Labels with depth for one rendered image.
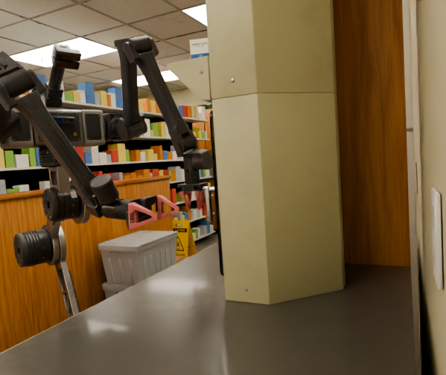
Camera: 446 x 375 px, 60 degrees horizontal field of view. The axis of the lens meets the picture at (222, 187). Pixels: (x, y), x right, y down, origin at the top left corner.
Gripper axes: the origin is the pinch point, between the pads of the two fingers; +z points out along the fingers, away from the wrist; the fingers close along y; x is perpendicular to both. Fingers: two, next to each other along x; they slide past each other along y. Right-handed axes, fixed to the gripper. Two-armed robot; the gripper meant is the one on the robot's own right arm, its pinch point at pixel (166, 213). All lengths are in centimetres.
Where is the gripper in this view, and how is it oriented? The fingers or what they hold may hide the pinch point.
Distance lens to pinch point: 101.0
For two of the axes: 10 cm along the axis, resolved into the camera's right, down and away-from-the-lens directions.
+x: 0.3, 9.9, 1.5
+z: 8.9, 0.4, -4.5
